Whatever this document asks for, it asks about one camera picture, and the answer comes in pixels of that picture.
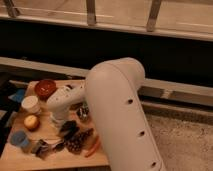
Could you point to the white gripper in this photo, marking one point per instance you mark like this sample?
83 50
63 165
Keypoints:
59 119

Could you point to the black whiteboard eraser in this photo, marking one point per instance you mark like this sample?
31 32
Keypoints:
69 128

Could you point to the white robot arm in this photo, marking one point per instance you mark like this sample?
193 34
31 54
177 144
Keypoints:
111 92

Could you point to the small metal cup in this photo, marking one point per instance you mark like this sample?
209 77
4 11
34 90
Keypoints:
83 113

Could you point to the yellow apple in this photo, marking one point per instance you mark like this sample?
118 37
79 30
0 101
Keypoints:
31 122

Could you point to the bunch of dark grapes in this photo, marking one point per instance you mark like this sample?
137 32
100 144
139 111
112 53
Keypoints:
81 138

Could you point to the white cup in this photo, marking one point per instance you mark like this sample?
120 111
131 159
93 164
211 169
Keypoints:
31 104

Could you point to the orange red bowl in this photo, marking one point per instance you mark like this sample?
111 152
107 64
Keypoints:
45 88

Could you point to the blue cup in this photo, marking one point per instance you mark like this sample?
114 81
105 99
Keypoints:
19 139

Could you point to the orange carrot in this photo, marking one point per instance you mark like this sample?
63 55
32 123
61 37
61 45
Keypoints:
93 148

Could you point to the blue cloth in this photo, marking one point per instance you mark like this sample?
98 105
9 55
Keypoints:
18 96

